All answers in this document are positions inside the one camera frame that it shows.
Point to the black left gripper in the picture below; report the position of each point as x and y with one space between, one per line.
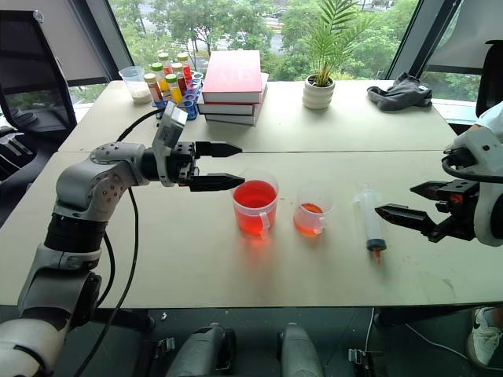
184 165

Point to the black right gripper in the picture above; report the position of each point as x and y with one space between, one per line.
461 224

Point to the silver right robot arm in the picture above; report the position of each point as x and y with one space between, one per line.
481 147

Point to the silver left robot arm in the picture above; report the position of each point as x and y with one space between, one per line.
90 184

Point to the clear plastic syringe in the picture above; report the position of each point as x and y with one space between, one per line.
371 224

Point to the large beaker red liquid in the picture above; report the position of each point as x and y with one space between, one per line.
251 212

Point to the small beaker orange liquid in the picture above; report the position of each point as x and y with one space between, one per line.
308 220

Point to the red book white pages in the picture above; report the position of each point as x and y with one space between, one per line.
232 108

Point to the blue test tube rack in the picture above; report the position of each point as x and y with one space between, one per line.
192 96

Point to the green-capped vial yellow liquid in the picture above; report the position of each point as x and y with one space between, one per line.
161 78
174 91

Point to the thick red hardcover book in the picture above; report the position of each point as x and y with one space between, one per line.
232 74

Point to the cream-capped vial red liquid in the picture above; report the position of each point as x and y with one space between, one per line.
166 63
180 76
185 68

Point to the grey crumpled cloth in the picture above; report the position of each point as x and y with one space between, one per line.
401 94

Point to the clear beaker with white powder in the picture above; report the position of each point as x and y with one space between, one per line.
136 88

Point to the black table leg bar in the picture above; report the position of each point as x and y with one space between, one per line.
125 319
424 314

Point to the person in light shirt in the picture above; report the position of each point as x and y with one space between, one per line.
493 118

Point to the green plant in white pot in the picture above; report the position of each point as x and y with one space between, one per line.
318 94

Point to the black chair backrest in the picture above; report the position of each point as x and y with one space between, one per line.
491 78

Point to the white sneaker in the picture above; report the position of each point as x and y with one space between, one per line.
484 337

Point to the grey rounded shape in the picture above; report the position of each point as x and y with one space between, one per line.
196 353
298 353

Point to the black mesh office chair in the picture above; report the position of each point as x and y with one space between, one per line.
31 78

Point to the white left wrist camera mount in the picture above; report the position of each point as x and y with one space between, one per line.
169 129

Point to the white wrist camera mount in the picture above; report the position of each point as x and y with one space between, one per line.
489 220
169 129

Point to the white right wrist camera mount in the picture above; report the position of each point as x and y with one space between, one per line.
489 220

